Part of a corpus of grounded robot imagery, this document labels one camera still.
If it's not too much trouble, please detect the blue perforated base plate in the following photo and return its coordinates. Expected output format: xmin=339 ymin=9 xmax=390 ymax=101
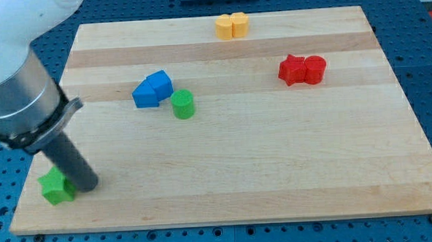
xmin=0 ymin=0 xmax=432 ymax=242

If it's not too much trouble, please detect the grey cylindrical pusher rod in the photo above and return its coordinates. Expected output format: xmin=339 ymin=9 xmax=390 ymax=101
xmin=41 ymin=132 xmax=99 ymax=192

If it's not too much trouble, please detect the blue triangle block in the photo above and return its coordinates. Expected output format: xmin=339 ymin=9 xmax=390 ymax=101
xmin=131 ymin=80 xmax=159 ymax=109

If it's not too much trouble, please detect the red cylinder block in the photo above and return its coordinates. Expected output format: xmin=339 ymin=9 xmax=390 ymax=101
xmin=304 ymin=55 xmax=327 ymax=85

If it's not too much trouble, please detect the wooden board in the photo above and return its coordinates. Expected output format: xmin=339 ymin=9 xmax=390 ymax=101
xmin=10 ymin=6 xmax=432 ymax=235

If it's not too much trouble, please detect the yellow heart block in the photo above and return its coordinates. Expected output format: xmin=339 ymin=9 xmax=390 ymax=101
xmin=215 ymin=14 xmax=233 ymax=40

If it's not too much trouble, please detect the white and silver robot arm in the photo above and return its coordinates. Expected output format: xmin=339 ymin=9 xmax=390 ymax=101
xmin=0 ymin=0 xmax=99 ymax=192

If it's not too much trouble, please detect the yellow hexagon block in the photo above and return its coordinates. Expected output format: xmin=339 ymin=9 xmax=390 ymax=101
xmin=231 ymin=12 xmax=249 ymax=38

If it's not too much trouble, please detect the blue cube block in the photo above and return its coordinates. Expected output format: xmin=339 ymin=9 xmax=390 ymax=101
xmin=145 ymin=70 xmax=174 ymax=101

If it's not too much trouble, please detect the green star block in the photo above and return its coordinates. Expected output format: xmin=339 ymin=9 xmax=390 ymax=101
xmin=37 ymin=166 xmax=77 ymax=206

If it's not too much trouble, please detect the green cylinder block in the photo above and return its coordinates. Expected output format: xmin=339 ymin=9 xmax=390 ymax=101
xmin=171 ymin=89 xmax=195 ymax=120

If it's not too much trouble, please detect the red star block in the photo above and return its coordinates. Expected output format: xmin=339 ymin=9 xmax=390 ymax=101
xmin=278 ymin=54 xmax=306 ymax=87

